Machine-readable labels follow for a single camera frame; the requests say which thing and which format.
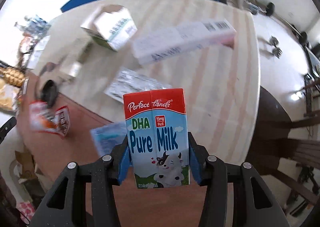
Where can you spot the blue red milk carton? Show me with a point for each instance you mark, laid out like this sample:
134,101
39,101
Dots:
155,129

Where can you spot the light blue packet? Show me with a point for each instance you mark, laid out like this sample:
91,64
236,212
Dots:
107,137

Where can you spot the brown cardboard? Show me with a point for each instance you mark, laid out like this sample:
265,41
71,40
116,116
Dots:
27,164

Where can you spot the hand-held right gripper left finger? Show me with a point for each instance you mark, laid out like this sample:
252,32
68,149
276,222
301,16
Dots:
123,165

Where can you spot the black dumbbell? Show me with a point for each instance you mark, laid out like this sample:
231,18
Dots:
276,49

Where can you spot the pink floral cloth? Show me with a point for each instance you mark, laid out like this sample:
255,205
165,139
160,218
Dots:
25,209

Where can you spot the white green box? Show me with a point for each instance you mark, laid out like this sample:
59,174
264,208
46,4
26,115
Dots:
112,27

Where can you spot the yellow snack bag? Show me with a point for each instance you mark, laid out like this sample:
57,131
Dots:
7,97

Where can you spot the striped table cover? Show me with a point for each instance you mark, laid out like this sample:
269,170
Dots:
212,79

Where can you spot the dark wooden chair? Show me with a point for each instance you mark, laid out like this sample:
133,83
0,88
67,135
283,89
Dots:
300,147

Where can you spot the pack of water bottles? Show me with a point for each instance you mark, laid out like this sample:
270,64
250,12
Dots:
35,26

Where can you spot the red white snack wrapper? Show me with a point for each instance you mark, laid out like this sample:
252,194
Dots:
62,122
40,117

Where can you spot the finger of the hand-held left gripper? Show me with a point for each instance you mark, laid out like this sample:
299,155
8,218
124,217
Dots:
8,128

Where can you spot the clear jar with black lid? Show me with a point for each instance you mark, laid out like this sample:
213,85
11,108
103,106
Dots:
48,93

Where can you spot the golden brown snack packet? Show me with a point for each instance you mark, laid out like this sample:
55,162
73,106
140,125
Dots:
11,76

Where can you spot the silver blister pack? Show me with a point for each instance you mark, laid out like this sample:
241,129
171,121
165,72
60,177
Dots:
132,82

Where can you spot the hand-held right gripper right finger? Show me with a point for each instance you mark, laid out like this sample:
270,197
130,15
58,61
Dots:
196,168

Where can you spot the black barbell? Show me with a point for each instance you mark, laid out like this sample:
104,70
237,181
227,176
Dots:
270,8

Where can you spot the long white box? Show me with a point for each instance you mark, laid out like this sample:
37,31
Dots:
180,39

